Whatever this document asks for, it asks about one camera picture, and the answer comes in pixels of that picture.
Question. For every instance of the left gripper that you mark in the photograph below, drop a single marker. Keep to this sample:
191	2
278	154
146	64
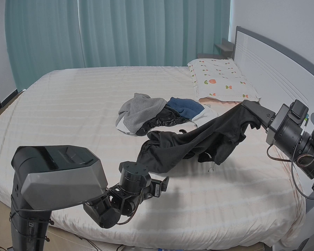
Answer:
157	189

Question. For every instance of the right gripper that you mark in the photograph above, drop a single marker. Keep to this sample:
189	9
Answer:
285	137

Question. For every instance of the black T-shirt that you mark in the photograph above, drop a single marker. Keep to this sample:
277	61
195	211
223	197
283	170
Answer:
188	142

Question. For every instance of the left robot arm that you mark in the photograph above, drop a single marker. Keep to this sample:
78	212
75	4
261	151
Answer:
62	182

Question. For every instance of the pile of clothes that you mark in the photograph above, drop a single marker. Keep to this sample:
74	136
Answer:
141	111

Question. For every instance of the bed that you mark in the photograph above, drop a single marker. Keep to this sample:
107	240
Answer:
81	114

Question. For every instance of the white printed pillow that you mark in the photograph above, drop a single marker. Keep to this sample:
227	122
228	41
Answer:
219	77

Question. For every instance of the grey bedside table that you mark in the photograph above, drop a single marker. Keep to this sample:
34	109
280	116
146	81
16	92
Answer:
223	47

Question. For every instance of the blue-green curtain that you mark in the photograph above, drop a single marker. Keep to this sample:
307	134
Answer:
41	35
151	22

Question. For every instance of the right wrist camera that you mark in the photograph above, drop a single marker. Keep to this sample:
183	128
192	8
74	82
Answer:
299	111

